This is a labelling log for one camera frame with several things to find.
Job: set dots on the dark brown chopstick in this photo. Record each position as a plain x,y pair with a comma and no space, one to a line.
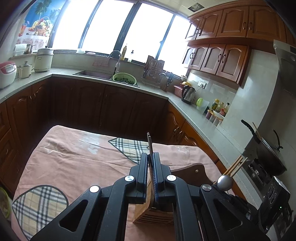
151,166

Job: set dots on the white electric pot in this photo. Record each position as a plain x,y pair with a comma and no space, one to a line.
43,59

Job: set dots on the gas stove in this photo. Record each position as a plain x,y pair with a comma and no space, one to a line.
257,176

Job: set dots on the metal spoon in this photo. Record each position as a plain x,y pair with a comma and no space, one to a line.
225,182

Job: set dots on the white red rice cooker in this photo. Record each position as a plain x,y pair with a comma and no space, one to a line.
7,73

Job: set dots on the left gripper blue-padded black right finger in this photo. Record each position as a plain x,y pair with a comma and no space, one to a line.
205,212

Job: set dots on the steel electric kettle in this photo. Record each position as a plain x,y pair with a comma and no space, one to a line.
188,94

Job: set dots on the range hood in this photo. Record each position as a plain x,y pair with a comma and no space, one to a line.
286,56

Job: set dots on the lower wooden base cabinets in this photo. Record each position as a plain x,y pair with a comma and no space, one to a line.
27,116

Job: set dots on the green bowl on floor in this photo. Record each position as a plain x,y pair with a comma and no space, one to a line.
5,203

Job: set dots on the fruit poster on wall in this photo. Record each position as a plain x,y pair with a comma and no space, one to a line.
39,22

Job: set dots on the chopsticks standing in holder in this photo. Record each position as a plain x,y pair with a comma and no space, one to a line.
235,167

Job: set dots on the green colander with vegetables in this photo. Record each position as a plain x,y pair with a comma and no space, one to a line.
124,78

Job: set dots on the black wok with lid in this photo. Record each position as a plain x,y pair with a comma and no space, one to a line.
267,155

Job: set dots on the upper wooden wall cabinets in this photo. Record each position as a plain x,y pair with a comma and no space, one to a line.
221,38

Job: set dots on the green round lid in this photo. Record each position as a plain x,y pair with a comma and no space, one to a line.
199,102

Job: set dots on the condiment bottles group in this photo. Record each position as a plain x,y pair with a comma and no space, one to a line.
217,112

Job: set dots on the dish drying rack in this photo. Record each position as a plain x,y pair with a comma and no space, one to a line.
155,74

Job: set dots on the pink container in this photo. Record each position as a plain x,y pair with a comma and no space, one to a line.
178,91

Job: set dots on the pink heart-patterned tablecloth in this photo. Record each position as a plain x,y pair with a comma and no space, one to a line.
68,161

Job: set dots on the wooden utensil holder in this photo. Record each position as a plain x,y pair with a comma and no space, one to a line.
162,214

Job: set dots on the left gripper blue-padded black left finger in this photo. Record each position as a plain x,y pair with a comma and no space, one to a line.
100,213

